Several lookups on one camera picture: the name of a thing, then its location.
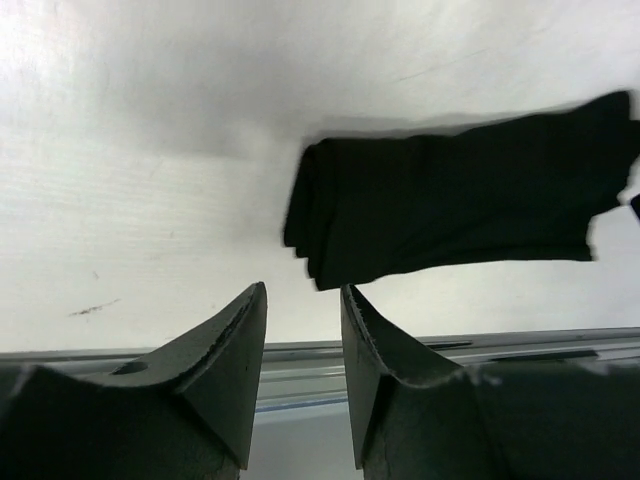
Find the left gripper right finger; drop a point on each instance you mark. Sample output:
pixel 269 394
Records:
pixel 415 414

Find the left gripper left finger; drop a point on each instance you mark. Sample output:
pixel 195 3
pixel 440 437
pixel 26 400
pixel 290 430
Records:
pixel 182 411

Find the black underwear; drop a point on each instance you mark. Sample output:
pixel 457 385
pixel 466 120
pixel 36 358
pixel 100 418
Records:
pixel 524 189

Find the aluminium mounting rail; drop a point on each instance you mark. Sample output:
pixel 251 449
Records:
pixel 301 374

